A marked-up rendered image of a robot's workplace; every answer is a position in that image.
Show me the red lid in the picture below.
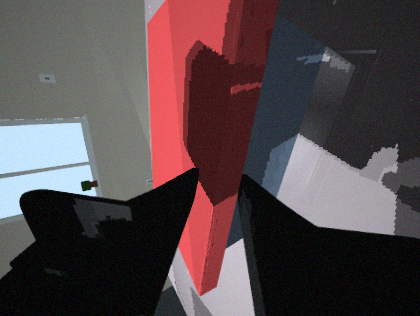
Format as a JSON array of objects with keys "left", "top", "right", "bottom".
[{"left": 147, "top": 0, "right": 279, "bottom": 297}]

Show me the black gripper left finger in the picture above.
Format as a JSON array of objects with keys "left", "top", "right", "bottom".
[{"left": 19, "top": 168, "right": 199, "bottom": 316}]

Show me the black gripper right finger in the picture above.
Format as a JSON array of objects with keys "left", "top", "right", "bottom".
[{"left": 238, "top": 174, "right": 420, "bottom": 316}]

